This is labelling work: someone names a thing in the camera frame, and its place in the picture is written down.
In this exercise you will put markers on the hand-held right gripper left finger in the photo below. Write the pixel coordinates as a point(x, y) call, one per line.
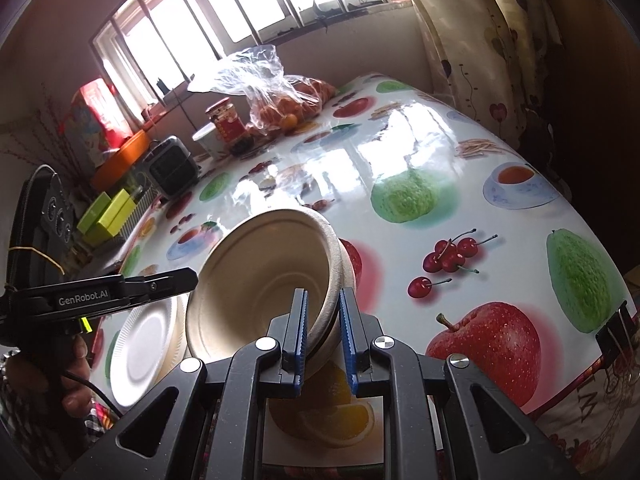
point(300, 340)

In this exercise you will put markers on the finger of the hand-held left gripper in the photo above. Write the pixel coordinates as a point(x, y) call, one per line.
point(160, 282)

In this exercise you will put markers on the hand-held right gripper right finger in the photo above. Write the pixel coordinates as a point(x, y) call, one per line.
point(348, 340)

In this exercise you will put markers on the white foam plate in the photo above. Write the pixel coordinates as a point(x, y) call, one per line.
point(140, 350)
point(181, 330)

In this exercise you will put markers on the beige paper bowl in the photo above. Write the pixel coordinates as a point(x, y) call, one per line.
point(250, 285)
point(349, 265)

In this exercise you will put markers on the person's left hand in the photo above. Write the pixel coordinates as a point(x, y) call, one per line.
point(75, 390)

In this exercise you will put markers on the yellow-green box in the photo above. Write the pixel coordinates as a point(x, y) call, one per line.
point(94, 212)
point(117, 215)

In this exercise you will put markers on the dark grey desk appliance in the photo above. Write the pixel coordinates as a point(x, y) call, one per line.
point(170, 165)

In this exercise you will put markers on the orange plastic container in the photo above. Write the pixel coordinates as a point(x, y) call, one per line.
point(122, 160)

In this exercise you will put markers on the fruit print tablecloth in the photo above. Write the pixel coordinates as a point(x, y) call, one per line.
point(400, 210)

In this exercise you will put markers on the white paper cup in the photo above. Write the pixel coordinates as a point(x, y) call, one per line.
point(212, 142)

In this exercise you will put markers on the dried branches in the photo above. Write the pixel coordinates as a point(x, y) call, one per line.
point(40, 140)

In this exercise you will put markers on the red label jar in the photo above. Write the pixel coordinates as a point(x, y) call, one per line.
point(230, 125)

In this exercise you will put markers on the plastic bag of oranges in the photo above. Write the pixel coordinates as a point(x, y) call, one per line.
point(280, 95)

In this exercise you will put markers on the black binder clip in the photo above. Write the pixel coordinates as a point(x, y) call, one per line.
point(617, 332)

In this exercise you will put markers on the barred window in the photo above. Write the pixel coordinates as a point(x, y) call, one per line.
point(240, 10)

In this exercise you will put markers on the patterned curtain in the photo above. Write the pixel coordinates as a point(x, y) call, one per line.
point(490, 60)

